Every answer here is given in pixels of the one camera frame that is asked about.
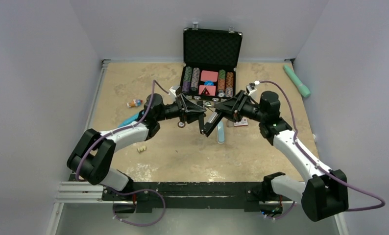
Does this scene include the staple box red white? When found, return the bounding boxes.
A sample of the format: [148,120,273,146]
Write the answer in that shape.
[226,118,248,128]

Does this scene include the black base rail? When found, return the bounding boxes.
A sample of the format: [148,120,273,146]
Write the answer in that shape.
[102,181,294,213]

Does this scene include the pink card deck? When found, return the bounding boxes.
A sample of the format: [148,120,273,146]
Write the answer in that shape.
[200,70,219,83]

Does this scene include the light blue stapler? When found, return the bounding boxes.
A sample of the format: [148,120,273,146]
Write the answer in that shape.
[217,121,225,144]

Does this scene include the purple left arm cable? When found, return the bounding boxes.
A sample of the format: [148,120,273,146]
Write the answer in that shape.
[75,79,170,227]

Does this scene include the small beige staple strip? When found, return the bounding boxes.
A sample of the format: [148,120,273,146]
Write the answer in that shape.
[137,145,146,153]

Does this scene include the teal green cylinder tool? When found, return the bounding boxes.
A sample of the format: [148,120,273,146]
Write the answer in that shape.
[283,65,311,98]

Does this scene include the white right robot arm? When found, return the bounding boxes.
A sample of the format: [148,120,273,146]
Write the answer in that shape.
[202,91,349,222]

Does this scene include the black stapler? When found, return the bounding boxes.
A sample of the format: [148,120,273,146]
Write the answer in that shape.
[203,111,227,137]

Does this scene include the black poker chip case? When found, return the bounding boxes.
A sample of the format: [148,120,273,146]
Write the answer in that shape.
[180,28,243,102]

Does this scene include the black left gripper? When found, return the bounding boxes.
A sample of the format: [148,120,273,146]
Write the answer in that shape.
[155,94,205,124]

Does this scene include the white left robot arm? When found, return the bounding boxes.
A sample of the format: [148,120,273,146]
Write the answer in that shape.
[67,93,206,200]

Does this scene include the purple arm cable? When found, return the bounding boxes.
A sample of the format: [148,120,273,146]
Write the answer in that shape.
[259,80,386,221]
[75,79,170,227]

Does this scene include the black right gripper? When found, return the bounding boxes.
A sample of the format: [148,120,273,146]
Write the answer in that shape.
[215,90,266,122]

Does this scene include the small toy bottle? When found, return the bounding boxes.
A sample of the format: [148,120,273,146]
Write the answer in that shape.
[126,99,143,108]

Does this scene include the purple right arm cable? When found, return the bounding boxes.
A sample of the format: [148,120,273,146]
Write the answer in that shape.
[259,80,386,221]

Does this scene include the blue marker pen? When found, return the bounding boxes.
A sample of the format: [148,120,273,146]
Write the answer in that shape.
[118,110,145,128]

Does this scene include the aluminium frame rail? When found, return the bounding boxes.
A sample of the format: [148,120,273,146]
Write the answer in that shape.
[45,59,349,235]

